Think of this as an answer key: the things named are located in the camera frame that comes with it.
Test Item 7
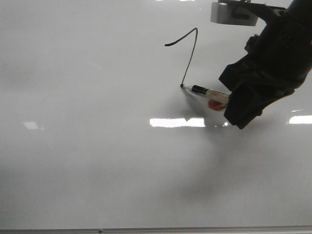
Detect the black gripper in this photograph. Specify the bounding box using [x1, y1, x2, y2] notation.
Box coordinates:
[219, 14, 312, 129]

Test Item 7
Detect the black whiteboard marker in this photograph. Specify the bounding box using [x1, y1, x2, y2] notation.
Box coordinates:
[180, 84, 229, 104]

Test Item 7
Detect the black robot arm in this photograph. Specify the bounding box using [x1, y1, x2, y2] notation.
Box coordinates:
[219, 0, 312, 129]

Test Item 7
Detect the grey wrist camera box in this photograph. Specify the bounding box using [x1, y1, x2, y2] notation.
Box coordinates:
[210, 0, 258, 26]

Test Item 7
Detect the aluminium whiteboard frame rail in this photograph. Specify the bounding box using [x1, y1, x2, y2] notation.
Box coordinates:
[0, 225, 312, 234]

